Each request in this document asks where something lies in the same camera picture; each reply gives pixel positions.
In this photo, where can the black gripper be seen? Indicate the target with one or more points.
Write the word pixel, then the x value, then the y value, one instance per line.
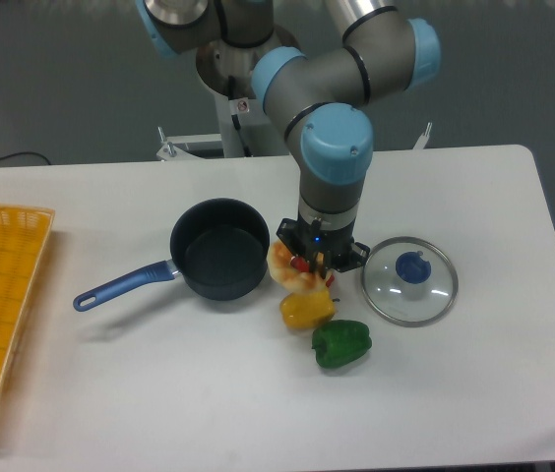
pixel 325 249

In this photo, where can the glazed orange donut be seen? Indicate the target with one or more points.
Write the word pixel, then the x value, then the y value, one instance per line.
pixel 292 280

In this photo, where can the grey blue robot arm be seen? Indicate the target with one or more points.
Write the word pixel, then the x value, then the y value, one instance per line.
pixel 315 104

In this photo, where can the glass pot lid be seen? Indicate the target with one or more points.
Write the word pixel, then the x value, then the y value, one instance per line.
pixel 409 282

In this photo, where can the red bell pepper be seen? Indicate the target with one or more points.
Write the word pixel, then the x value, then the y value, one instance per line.
pixel 302 265

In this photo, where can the yellow bell pepper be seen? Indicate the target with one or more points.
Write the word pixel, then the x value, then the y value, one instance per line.
pixel 307 311

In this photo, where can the green bell pepper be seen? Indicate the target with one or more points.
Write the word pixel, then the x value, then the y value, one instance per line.
pixel 340 342

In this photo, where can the dark blue saucepan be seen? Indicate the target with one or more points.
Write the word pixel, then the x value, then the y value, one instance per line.
pixel 218 247

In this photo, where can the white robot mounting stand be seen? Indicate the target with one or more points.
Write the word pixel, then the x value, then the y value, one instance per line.
pixel 244 129

